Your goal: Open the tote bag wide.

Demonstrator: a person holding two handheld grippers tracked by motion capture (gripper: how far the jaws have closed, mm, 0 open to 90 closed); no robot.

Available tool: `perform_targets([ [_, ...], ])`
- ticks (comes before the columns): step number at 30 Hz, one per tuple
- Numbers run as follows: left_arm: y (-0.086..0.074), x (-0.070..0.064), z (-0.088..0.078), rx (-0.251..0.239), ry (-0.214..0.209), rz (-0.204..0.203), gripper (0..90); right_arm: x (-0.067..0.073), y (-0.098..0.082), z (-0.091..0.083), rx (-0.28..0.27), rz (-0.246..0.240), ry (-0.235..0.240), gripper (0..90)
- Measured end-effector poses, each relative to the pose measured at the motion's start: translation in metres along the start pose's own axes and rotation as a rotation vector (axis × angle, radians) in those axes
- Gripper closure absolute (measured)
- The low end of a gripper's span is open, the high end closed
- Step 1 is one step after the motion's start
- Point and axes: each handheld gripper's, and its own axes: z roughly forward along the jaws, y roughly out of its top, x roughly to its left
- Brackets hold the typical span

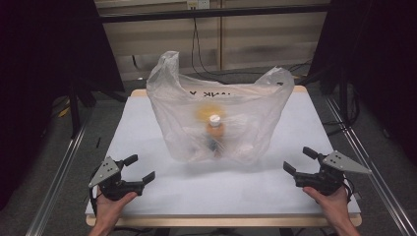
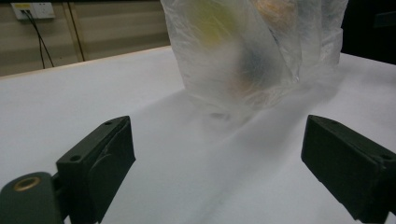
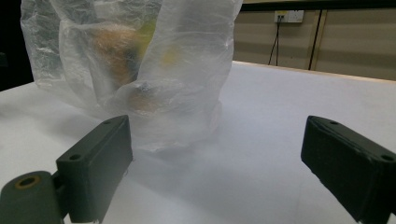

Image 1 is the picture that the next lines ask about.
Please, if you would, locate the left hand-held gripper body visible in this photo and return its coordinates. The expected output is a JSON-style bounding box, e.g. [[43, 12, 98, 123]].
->
[[88, 155, 146, 202]]

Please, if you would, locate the metal floor rail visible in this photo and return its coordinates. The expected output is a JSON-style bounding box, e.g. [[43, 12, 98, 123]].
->
[[25, 117, 93, 236], [324, 93, 417, 236]]

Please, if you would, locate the black hanging cable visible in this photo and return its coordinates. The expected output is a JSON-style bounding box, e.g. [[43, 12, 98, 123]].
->
[[190, 7, 314, 86]]

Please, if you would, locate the orange bottle with white cap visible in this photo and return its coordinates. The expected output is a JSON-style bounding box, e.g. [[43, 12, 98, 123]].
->
[[204, 113, 228, 158]]

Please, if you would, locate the white wall power outlet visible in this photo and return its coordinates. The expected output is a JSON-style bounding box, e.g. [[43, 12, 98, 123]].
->
[[186, 0, 211, 11]]

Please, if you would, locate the black metal stand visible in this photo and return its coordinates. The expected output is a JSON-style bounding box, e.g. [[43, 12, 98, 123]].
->
[[323, 67, 362, 137], [67, 78, 99, 140]]

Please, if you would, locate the person's right hand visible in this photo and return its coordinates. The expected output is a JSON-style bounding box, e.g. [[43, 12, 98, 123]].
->
[[301, 185, 352, 225]]

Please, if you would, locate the white table mat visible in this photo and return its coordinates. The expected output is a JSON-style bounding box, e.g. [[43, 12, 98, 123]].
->
[[85, 93, 362, 216]]

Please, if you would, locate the black curtain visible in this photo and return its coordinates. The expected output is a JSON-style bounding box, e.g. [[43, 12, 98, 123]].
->
[[307, 0, 417, 165], [0, 0, 126, 211]]

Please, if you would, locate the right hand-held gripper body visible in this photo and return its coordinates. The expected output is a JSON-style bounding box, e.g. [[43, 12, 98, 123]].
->
[[294, 149, 373, 197]]

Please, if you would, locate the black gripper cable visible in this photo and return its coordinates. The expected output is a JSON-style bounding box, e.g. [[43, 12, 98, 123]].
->
[[341, 175, 357, 204]]

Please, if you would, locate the translucent white plastic bag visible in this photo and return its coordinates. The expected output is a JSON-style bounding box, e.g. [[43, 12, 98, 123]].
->
[[146, 50, 296, 164]]

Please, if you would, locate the yellow round item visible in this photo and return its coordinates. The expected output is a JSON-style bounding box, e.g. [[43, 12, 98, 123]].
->
[[194, 103, 228, 125]]

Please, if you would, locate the person's left hand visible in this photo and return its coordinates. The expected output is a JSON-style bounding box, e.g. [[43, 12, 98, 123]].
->
[[94, 185, 139, 228]]

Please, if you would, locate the black horizontal bar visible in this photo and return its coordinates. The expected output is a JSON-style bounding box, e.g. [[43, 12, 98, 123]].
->
[[97, 3, 332, 25]]

